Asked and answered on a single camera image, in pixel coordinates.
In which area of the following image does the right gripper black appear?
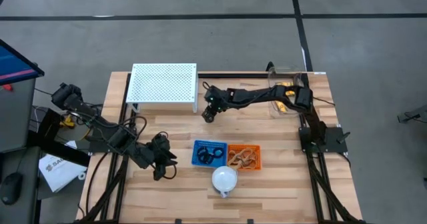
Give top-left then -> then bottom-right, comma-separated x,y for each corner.
201,86 -> 224,124

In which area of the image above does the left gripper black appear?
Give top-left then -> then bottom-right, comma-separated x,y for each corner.
146,133 -> 178,181

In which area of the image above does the blue plastic basket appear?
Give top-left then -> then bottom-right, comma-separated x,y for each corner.
191,139 -> 228,169

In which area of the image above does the wide tan rubber band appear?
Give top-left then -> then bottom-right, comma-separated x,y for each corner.
229,149 -> 248,161
238,150 -> 260,170

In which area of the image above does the clear plastic bin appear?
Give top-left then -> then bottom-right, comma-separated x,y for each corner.
268,65 -> 310,118

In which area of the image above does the orange plastic basket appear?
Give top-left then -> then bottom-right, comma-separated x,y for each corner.
227,144 -> 262,171

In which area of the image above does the dark side desk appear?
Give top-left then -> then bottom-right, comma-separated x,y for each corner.
0,147 -> 43,224

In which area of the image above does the white perforated metal shelf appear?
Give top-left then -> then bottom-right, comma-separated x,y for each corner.
125,63 -> 199,114

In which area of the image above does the white paper booklet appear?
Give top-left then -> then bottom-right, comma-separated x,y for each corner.
38,153 -> 88,193

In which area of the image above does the black electronics box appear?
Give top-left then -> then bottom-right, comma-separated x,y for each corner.
30,106 -> 63,135

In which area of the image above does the grey metal cabinet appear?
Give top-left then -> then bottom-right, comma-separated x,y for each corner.
0,79 -> 37,153

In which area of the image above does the blue screen monitor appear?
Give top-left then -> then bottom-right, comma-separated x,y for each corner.
0,39 -> 45,87

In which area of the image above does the black chair base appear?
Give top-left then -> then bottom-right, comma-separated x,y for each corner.
396,103 -> 427,141

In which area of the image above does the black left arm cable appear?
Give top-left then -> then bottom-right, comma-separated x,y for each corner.
123,115 -> 178,181

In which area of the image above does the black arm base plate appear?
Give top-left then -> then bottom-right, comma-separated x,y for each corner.
298,126 -> 351,154
88,127 -> 137,154

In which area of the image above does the thick black floor cable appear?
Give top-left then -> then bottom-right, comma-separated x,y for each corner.
85,152 -> 109,217

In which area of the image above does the yellow cable connector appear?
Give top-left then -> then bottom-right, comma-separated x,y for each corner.
59,115 -> 76,129

